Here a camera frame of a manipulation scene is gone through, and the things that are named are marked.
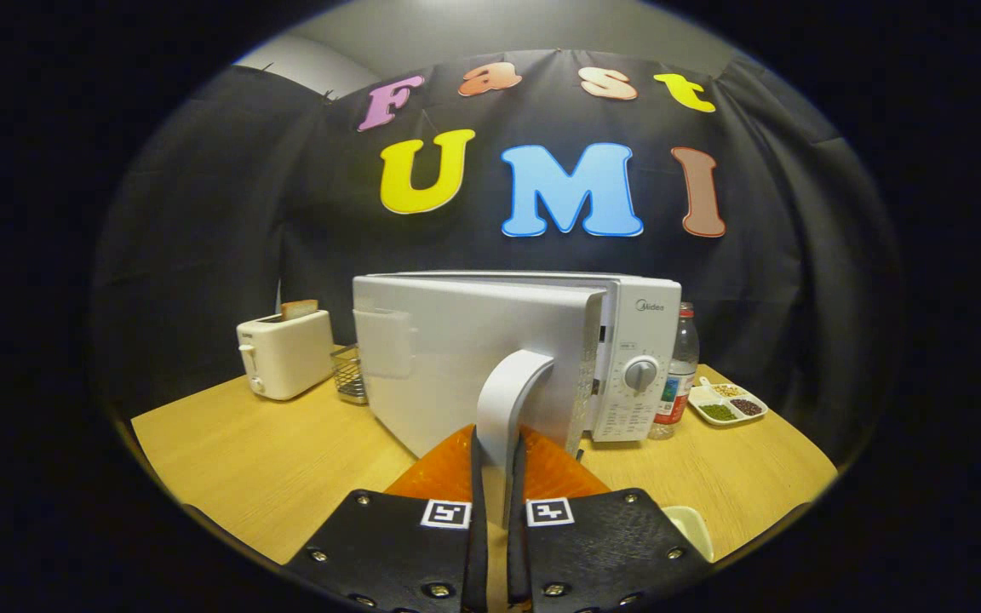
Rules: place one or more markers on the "white toaster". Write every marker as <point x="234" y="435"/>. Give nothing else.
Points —
<point x="286" y="358"/>

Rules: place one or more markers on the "white divided bean tray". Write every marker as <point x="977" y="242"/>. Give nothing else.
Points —
<point x="729" y="402"/>

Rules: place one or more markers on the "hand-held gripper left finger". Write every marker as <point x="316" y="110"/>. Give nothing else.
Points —
<point x="479" y="553"/>

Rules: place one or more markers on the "clear plastic water bottle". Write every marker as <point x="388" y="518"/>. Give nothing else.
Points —
<point x="682" y="358"/>

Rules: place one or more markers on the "white microwave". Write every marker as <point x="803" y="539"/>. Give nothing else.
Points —
<point x="456" y="358"/>

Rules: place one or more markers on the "brown toast slice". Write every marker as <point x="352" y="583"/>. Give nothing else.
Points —
<point x="299" y="309"/>

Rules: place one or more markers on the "small white plate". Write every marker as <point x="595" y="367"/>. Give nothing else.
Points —
<point x="691" y="528"/>

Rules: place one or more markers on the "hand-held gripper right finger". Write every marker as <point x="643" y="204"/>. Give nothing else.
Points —
<point x="518" y="553"/>

